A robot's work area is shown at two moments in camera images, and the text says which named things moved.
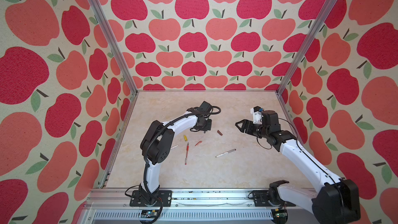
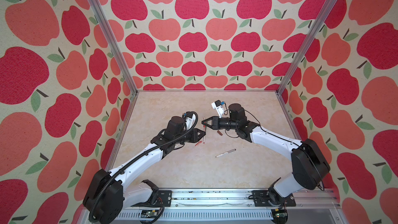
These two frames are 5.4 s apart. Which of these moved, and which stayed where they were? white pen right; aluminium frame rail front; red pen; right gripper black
Moved: red pen; right gripper black
Stayed: aluminium frame rail front; white pen right
